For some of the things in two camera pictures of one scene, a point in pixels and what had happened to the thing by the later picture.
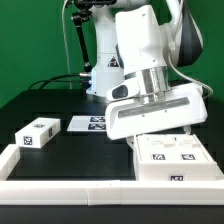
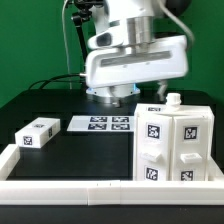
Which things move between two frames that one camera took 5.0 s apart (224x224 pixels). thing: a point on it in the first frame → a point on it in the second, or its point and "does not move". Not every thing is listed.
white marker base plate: x=88 y=123 does not move
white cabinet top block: x=37 y=133 does not move
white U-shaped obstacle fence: x=103 y=192 does not move
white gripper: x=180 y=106 → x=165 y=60
